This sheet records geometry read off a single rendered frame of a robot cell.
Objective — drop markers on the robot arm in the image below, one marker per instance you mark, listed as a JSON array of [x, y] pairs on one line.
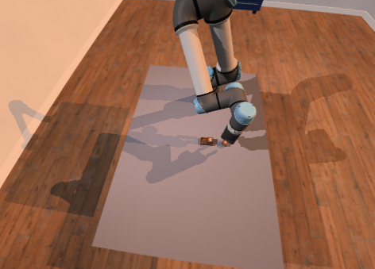
[[216, 13]]

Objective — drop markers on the brown wooden tray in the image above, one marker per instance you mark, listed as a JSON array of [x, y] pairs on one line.
[[203, 141]]

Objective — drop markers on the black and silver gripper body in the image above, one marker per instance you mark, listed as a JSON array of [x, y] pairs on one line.
[[230, 135]]

